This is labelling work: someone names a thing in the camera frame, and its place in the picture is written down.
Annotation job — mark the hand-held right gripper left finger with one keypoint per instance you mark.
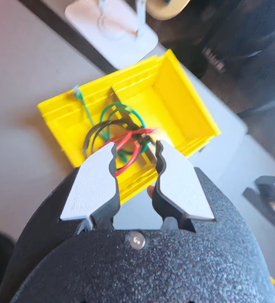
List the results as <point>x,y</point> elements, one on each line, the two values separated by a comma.
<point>90,187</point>

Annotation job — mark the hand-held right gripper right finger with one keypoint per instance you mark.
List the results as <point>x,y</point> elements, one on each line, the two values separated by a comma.
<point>185,189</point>

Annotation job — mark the yellow plastic bin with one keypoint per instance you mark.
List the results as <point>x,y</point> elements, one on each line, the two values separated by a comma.
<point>175,106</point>

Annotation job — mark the person's right hand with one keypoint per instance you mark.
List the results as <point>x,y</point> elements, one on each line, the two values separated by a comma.
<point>151,192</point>

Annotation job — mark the black device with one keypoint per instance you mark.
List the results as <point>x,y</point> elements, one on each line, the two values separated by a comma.
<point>270,189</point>

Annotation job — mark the instruction sheet on stand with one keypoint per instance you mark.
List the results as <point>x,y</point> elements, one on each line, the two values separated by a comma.
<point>128,52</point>

